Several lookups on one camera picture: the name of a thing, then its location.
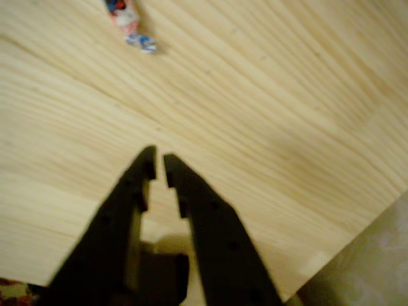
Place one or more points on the candy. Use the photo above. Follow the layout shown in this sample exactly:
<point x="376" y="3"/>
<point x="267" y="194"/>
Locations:
<point x="126" y="19"/>

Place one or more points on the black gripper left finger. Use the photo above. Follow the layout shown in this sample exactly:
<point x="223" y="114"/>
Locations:
<point x="105" y="242"/>

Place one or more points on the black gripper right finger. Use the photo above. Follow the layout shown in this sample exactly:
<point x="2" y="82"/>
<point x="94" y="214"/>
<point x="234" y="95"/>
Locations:
<point x="220" y="248"/>

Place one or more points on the floral cloth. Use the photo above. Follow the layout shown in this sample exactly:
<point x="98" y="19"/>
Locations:
<point x="12" y="291"/>

